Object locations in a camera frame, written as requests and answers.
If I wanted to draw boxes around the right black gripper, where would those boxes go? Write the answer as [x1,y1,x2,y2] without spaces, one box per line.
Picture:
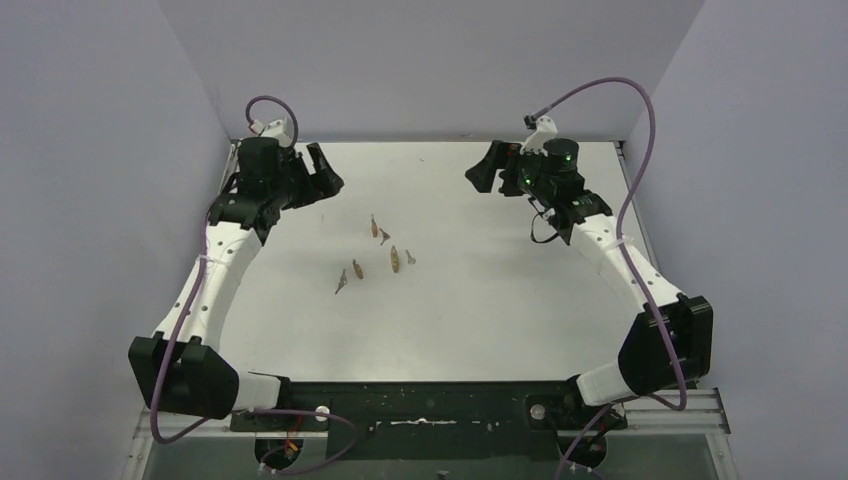
[466,141,555,203]

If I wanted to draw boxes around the brass padlock shackle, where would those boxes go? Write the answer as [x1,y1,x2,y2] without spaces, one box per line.
[389,245,400,273]

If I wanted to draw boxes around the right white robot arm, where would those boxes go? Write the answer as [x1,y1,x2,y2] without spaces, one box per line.
[465,138,714,427]

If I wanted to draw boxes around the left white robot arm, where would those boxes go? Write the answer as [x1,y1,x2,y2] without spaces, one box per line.
[128,137,344,427]

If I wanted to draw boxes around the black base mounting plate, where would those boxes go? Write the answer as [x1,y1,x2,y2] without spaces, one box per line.
[230,380,626,461]

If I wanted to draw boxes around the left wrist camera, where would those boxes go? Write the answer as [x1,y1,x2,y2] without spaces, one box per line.
[248,119,296,147]

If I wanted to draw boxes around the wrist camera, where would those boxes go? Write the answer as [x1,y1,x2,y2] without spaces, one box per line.
[521,115,558,154]
[248,119,296,147]

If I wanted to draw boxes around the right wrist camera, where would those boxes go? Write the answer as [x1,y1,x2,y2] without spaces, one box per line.
[521,115,558,154]

